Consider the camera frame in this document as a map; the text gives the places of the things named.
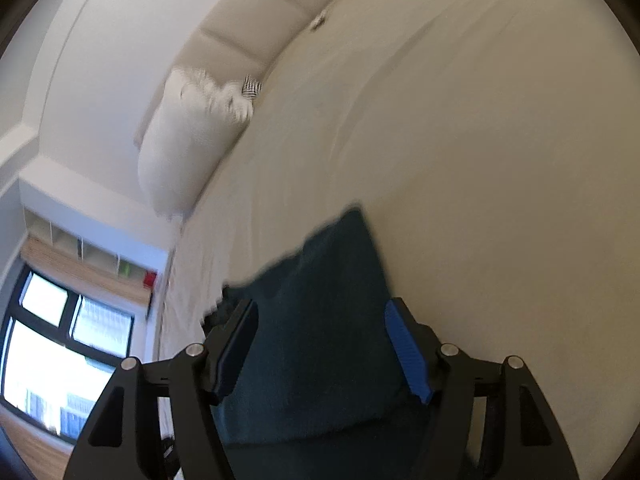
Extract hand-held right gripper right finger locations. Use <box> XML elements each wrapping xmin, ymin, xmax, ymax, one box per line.
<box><xmin>384</xmin><ymin>297</ymin><xmax>581</xmax><ymax>480</ymax></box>

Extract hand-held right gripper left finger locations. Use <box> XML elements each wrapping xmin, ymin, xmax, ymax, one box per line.
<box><xmin>62</xmin><ymin>299</ymin><xmax>261</xmax><ymax>480</ymax></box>

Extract dark teal cloth garment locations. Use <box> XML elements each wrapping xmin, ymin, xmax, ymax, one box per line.
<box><xmin>200</xmin><ymin>207</ymin><xmax>441</xmax><ymax>480</ymax></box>

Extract beige window blind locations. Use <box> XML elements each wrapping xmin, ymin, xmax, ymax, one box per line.
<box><xmin>20</xmin><ymin>237</ymin><xmax>156</xmax><ymax>311</ymax></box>

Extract bed with cream sheet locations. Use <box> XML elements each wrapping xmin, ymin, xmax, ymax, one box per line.
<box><xmin>150</xmin><ymin>0</ymin><xmax>640</xmax><ymax>480</ymax></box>

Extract black framed window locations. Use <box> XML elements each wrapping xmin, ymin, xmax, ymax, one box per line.
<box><xmin>0</xmin><ymin>267</ymin><xmax>136</xmax><ymax>443</ymax></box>

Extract white pillow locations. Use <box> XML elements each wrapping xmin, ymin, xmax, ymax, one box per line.
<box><xmin>136</xmin><ymin>66</ymin><xmax>256</xmax><ymax>218</ymax></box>

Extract black white checkered item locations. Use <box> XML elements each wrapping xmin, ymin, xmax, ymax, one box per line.
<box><xmin>241</xmin><ymin>75</ymin><xmax>264</xmax><ymax>103</ymax></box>

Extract beige upholstered headboard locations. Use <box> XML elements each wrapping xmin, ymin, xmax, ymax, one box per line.
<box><xmin>132</xmin><ymin>0</ymin><xmax>353</xmax><ymax>148</ymax></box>

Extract white wall shelf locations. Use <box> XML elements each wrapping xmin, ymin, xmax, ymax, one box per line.
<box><xmin>22</xmin><ymin>207</ymin><xmax>171</xmax><ymax>281</ymax></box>

